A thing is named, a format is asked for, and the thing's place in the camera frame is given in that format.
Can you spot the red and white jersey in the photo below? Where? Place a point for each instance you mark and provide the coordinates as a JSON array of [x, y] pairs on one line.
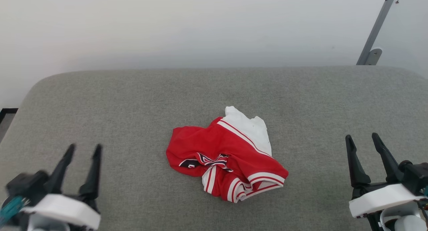
[[234, 150]]

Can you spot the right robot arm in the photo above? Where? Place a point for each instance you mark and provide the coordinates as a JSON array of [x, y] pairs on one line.
[[406, 222]]

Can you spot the black skirting strip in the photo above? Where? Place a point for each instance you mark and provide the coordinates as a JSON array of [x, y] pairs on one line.
[[8, 110]]

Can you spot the grey fabric sofa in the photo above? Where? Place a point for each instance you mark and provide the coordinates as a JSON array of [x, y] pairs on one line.
[[133, 124]]

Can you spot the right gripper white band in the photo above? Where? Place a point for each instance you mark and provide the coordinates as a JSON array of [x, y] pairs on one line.
[[381, 199]]

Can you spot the grey metal rail bracket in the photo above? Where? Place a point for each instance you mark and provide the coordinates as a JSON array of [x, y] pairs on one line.
[[377, 27]]

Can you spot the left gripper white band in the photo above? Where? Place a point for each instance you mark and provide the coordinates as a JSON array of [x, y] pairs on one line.
[[63, 209]]

